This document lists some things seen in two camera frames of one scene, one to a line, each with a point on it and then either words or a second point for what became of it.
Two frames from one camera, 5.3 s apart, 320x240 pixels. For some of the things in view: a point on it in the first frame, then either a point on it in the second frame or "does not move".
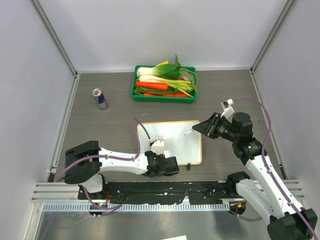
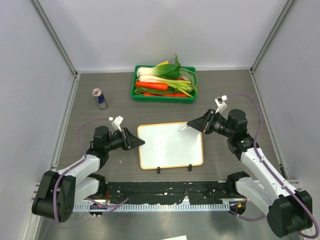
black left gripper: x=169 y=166 → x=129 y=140
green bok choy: x=163 y=68 does not move
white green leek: x=182 y=86 does not move
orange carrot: x=151 y=85 does not move
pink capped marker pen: x=191 y=130 → x=183 y=128
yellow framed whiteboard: x=187 y=148 does not move
